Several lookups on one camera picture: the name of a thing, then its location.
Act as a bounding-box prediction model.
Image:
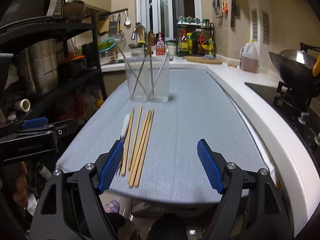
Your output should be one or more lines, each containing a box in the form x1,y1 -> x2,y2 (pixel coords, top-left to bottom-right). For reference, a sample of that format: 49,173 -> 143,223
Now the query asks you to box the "white striped ceramic spoon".
146,49 -> 169,102

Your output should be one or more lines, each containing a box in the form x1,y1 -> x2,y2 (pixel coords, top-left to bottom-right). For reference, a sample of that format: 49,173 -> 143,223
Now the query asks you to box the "white handled metal fork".
117,113 -> 131,176

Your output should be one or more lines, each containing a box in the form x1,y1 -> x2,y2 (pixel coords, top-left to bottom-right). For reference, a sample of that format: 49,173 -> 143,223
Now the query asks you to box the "black spice rack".
176,21 -> 216,57

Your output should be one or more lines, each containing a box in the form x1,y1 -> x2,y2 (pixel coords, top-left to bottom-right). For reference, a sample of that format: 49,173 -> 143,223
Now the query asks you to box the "black metal wok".
268,42 -> 319,98

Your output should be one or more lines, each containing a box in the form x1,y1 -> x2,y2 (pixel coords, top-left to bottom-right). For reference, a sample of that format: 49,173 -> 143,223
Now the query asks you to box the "black microwave oven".
1,0 -> 65,29

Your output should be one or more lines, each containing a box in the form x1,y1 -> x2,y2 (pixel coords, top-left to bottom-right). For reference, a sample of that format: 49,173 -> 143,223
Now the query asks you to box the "large steel stock pot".
20,39 -> 57,95

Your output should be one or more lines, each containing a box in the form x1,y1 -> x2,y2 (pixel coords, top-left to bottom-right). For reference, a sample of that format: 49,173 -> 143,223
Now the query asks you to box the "chrome kitchen faucet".
131,23 -> 148,51

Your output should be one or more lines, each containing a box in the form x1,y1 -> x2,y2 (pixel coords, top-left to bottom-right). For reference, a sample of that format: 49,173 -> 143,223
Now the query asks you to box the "red dish soap bottle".
156,31 -> 166,56

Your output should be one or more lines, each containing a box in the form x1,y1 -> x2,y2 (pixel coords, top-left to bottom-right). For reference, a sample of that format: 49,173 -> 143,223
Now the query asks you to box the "green plastic colander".
98,38 -> 116,53

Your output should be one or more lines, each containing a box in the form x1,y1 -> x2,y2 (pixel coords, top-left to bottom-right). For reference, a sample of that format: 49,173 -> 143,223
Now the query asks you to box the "brown liquid plastic jug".
240,40 -> 259,74

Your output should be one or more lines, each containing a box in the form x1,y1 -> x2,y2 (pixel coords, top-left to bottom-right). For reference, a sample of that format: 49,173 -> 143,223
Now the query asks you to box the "black shelving rack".
0,10 -> 108,120

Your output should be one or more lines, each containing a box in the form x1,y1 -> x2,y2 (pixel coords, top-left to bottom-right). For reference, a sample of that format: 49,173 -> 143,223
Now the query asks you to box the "grey table mat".
56,69 -> 268,204

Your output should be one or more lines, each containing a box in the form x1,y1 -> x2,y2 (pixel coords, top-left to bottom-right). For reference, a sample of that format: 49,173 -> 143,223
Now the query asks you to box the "clear plastic container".
124,55 -> 171,103

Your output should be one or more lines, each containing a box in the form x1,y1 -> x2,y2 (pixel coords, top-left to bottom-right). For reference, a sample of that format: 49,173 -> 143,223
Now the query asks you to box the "person left hand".
1,161 -> 28,208

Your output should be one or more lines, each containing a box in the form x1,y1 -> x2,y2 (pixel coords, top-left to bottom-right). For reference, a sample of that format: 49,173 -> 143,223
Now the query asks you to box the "black gas stove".
245,82 -> 319,164

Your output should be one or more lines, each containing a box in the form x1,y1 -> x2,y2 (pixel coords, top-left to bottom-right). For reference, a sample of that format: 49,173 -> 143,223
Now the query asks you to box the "round wooden cutting board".
183,56 -> 223,64

